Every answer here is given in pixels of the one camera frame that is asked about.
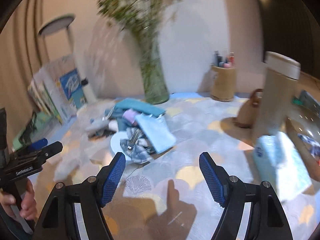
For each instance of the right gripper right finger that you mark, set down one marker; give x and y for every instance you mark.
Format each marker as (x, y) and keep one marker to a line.
(267, 218)

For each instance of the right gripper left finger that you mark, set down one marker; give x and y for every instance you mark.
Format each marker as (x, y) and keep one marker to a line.
(58, 218)

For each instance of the purple soft pouch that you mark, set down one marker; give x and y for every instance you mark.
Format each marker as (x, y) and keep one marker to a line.
(129, 116)

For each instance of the person's left hand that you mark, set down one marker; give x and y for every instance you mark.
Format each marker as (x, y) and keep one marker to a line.
(28, 206)

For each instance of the blue tissue pack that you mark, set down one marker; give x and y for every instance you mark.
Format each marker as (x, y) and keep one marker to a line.
(279, 163)

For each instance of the stack of books and magazines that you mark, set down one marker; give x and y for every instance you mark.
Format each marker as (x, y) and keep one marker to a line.
(56, 89)

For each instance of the teal folded cloth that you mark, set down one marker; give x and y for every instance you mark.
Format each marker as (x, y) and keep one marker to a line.
(117, 111)

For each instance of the glass bowl with items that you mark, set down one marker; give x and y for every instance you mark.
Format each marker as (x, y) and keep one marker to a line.
(304, 116)

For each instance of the light blue pouch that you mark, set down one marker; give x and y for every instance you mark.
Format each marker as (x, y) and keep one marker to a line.
(157, 132)

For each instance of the woven pen holder basket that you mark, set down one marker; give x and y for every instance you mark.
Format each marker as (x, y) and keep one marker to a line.
(224, 83)

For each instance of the beige thermos bottle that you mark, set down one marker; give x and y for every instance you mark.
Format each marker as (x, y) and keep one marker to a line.
(282, 75)

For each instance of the white round side table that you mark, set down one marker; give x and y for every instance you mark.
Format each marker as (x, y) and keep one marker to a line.
(63, 23)

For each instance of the pens in holder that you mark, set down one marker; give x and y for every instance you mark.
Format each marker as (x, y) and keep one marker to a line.
(223, 62)

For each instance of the glass vase with green branches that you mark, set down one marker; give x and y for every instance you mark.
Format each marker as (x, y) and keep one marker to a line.
(142, 19)

